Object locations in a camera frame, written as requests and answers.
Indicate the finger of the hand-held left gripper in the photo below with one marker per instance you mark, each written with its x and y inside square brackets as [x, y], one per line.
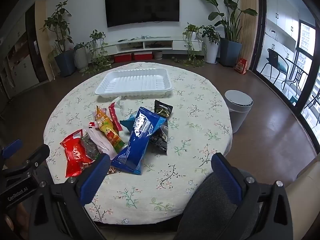
[30, 161]
[11, 147]

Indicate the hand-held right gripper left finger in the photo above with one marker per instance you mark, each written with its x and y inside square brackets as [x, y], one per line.
[95, 180]

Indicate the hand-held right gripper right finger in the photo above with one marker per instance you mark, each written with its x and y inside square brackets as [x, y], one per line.
[227, 180]

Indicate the brown foil candy packet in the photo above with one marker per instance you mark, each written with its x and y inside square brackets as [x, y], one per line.
[111, 171]

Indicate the clear green-edged nut packet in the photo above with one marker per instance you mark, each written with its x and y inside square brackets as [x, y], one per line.
[90, 146]

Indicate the red barcode snack packet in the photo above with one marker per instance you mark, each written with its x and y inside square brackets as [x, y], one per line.
[73, 152]

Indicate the translucent white snack packet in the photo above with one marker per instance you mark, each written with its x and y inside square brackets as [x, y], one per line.
[101, 140]

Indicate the orange yellow snack packet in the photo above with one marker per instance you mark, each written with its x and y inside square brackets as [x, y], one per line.
[107, 127]

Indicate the large blue snack packet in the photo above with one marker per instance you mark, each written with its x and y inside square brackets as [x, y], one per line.
[140, 140]

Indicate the small blue snack packet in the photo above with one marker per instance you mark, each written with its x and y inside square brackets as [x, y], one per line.
[126, 124]

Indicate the white red-striped snack packet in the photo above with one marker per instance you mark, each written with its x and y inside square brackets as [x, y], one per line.
[114, 115]

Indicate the black white-print snack packet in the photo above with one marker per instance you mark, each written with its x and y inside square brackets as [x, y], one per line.
[160, 140]

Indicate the black gold-print snack packet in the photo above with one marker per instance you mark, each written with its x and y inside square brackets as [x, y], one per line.
[162, 108]

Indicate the white plastic tray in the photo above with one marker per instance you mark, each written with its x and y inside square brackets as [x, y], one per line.
[135, 80]

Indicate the grey mesh office chair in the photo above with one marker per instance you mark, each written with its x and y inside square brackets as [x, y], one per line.
[212, 205]

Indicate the floral tablecloth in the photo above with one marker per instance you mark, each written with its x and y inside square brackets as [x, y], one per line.
[190, 135]

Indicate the grey white trash can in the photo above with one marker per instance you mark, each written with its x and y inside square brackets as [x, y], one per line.
[237, 115]

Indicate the beige cushion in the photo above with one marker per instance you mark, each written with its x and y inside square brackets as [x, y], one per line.
[305, 180]

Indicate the wooden display cabinet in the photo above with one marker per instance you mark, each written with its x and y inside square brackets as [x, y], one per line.
[17, 55]

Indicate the tall plant in dark pot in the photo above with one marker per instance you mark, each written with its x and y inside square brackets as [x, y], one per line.
[65, 63]

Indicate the plant in grey ribbed pot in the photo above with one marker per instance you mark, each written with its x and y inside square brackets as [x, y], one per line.
[81, 58]

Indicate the red bag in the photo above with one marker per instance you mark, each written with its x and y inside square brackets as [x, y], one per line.
[241, 66]

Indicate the red storage box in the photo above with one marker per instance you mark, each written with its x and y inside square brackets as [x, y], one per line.
[142, 55]
[123, 57]

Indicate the large-leaf plant in blue-grey pot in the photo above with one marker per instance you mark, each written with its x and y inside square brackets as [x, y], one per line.
[230, 52]

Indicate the black balcony table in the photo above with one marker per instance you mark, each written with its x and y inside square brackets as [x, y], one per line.
[297, 71]

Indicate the black balcony chair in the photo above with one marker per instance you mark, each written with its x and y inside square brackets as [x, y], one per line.
[276, 60]

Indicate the plant in tall white pot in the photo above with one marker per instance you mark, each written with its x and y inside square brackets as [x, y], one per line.
[212, 51]

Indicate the trailing vine floor plant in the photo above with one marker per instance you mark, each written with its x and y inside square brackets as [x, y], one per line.
[97, 37]

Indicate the small white round pot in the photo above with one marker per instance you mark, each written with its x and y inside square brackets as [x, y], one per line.
[158, 54]

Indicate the white television cabinet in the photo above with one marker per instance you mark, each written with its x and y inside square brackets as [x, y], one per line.
[180, 45]

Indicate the beige curtain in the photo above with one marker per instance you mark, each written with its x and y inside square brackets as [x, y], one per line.
[247, 30]

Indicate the light blue small object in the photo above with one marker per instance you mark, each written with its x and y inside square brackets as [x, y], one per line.
[145, 37]

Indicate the trailing plant on cabinet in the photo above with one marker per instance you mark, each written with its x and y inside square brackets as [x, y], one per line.
[191, 31]

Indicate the white balcony cabinets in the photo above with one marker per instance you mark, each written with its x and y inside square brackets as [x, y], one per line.
[282, 15]

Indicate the black wall television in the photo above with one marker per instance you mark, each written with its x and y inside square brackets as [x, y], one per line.
[142, 6]

